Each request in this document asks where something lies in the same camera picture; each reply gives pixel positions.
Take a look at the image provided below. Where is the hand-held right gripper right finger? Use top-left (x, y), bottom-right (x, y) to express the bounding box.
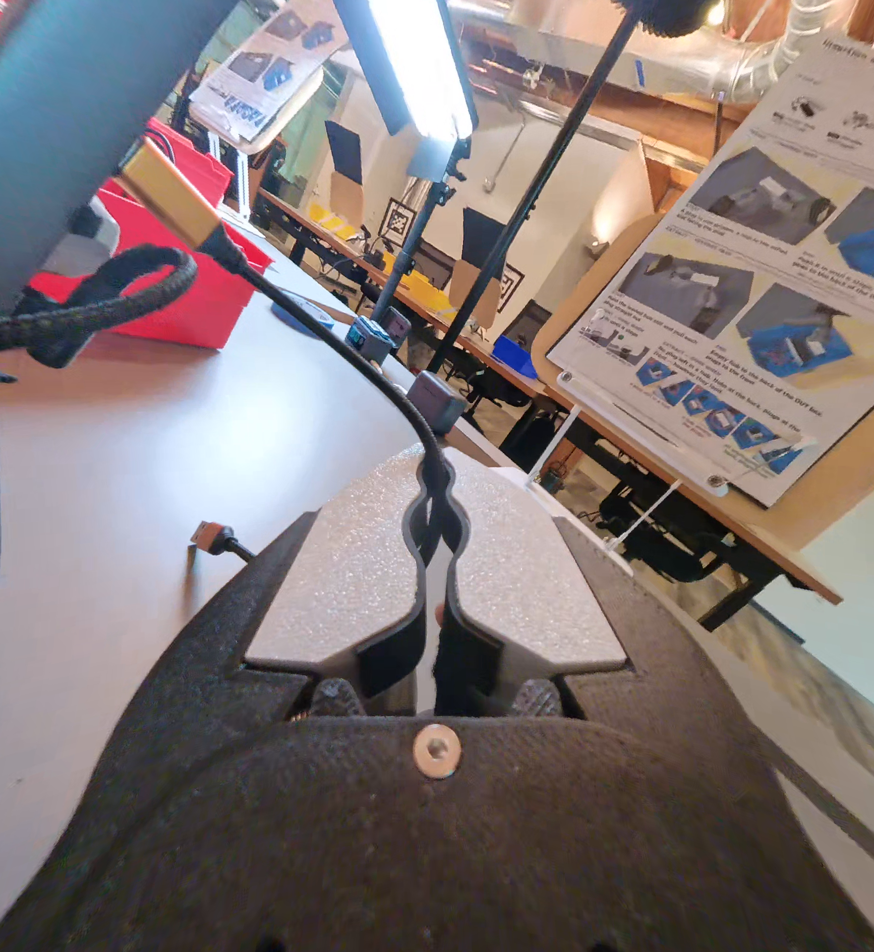
top-left (434, 448), bottom-right (629, 716)

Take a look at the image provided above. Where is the instruction poster on white stand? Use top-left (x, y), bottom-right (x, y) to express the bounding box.
top-left (522, 30), bottom-right (874, 555)

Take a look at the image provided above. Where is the black braided cable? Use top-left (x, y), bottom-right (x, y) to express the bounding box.
top-left (0, 244), bottom-right (200, 370)

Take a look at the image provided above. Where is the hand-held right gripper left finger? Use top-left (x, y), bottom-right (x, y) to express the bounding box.
top-left (243, 444), bottom-right (438, 700)

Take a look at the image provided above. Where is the grey charger block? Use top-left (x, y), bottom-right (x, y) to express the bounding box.
top-left (344, 307), bottom-right (413, 367)
top-left (406, 370), bottom-right (469, 437)

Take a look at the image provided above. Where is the led light panel on stand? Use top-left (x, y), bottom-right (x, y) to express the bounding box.
top-left (331, 0), bottom-right (480, 328)

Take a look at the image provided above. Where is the black cable with gold plug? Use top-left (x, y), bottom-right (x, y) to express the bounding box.
top-left (119, 136), bottom-right (459, 570)

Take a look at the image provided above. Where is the long wooden desk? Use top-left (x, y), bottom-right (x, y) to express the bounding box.
top-left (258, 186), bottom-right (843, 633)

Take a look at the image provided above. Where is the tilted instruction poster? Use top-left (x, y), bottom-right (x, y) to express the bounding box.
top-left (187, 0), bottom-right (328, 217)

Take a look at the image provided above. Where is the blue tape roll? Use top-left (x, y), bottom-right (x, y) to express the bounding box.
top-left (271, 292), bottom-right (337, 337)

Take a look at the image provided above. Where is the black stand pole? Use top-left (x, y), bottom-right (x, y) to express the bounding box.
top-left (425, 0), bottom-right (713, 373)

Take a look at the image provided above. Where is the red plastic bin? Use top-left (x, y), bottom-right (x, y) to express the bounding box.
top-left (28, 178), bottom-right (276, 351)
top-left (143, 115), bottom-right (234, 209)

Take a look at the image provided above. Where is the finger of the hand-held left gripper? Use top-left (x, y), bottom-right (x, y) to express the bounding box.
top-left (41, 197), bottom-right (122, 278)

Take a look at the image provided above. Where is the blue plastic bin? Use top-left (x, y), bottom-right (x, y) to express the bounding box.
top-left (492, 335), bottom-right (539, 377)

